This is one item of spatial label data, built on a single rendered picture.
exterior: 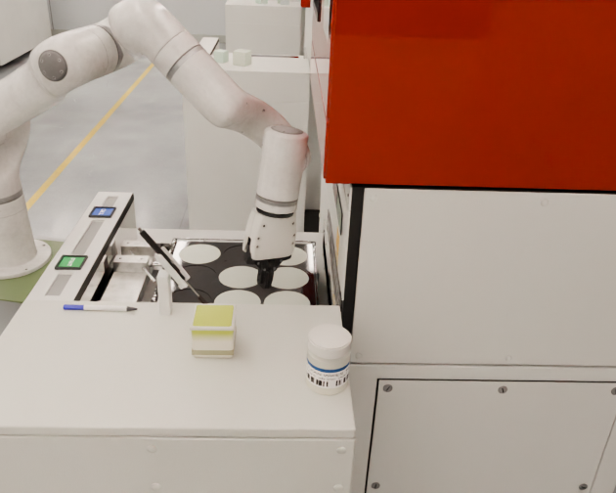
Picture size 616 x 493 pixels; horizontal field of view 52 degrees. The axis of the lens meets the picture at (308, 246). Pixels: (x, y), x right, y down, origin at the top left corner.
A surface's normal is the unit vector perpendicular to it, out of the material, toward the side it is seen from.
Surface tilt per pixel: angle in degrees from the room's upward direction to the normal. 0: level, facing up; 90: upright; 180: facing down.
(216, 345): 90
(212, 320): 0
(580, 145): 90
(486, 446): 90
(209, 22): 90
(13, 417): 0
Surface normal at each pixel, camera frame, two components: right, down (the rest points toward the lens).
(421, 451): 0.03, 0.47
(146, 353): 0.04, -0.88
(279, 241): 0.54, 0.45
